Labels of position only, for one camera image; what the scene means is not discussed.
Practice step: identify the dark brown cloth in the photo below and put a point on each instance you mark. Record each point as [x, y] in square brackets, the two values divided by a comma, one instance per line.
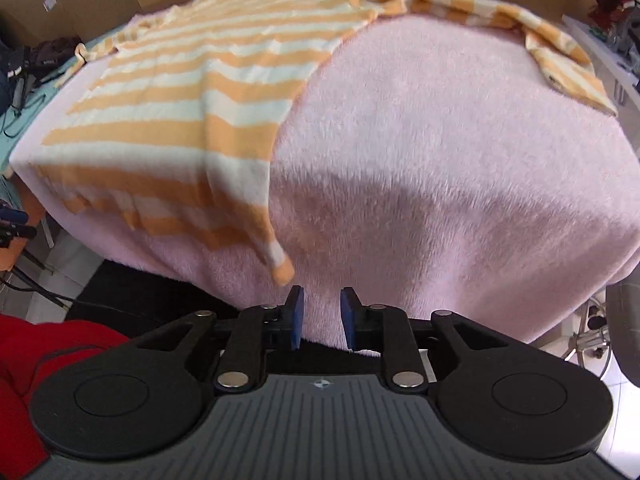
[57, 52]

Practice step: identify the orange white striped shirt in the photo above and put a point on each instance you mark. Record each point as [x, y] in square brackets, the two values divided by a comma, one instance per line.
[175, 85]

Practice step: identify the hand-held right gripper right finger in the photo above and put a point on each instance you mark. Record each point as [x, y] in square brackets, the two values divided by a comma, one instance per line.
[348, 317]

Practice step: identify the person's red clothing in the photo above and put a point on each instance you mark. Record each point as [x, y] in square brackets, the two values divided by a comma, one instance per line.
[30, 360]

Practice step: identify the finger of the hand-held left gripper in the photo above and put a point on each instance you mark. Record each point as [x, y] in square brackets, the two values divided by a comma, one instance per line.
[15, 232]

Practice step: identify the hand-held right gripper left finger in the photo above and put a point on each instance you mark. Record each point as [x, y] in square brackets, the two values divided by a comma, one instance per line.
[295, 317]

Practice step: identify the small white box label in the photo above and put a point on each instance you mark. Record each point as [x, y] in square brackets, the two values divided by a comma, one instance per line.
[50, 1]

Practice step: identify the pink fluffy blanket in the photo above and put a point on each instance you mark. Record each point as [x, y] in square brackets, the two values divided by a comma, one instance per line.
[425, 160]

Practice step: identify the teal cloth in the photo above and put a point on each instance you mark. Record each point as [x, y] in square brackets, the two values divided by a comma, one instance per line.
[45, 95]

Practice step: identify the white side table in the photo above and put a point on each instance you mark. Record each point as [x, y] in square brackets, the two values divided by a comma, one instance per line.
[605, 60]

